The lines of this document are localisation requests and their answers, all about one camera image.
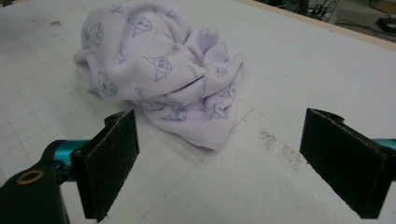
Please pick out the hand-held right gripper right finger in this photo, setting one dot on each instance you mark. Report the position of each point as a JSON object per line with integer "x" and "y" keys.
{"x": 345, "y": 161}

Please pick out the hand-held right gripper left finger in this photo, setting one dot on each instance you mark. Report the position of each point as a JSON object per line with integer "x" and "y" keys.
{"x": 106, "y": 168}

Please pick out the lilac printed towel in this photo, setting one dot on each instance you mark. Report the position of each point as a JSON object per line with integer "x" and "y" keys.
{"x": 149, "y": 62}

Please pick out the white foam mat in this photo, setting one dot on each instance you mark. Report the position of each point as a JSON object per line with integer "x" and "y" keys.
{"x": 295, "y": 81}

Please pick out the flat black device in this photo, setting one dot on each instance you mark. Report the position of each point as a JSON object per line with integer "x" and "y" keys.
{"x": 387, "y": 25}

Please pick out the white metal stand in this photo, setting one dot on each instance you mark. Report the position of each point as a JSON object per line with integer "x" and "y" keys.
{"x": 336, "y": 11}

